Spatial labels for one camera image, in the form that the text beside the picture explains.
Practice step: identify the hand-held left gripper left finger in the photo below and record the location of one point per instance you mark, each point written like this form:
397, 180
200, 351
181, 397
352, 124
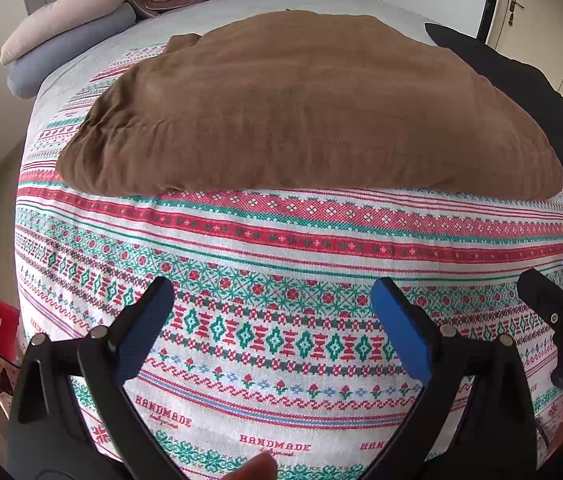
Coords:
144, 330

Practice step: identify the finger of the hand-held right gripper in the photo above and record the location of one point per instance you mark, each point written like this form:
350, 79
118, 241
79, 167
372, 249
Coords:
546, 295

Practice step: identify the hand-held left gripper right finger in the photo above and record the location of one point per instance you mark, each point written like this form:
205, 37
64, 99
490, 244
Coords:
401, 330

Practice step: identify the brown jacket with fur collar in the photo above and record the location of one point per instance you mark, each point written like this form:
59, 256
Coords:
311, 110

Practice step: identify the person's left hand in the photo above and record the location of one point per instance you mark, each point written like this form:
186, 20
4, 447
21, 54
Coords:
249, 470

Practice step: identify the red green patterned blanket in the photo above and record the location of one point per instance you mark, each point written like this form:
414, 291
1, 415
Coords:
261, 240

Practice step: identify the black folded jacket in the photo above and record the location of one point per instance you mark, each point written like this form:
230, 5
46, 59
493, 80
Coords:
536, 90

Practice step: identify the blue-grey pillow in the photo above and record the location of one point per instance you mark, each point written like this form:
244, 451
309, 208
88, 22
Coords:
61, 55

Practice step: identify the bed with grey sheet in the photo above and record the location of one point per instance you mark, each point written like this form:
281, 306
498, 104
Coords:
171, 20

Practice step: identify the pale pink pillow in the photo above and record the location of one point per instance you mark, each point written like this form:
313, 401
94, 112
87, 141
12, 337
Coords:
61, 15

